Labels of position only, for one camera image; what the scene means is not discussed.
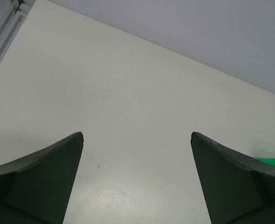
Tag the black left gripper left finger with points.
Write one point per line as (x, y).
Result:
(36, 188)

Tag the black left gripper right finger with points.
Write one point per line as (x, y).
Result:
(237, 188)

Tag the aluminium frame post left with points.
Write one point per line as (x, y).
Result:
(12, 15)

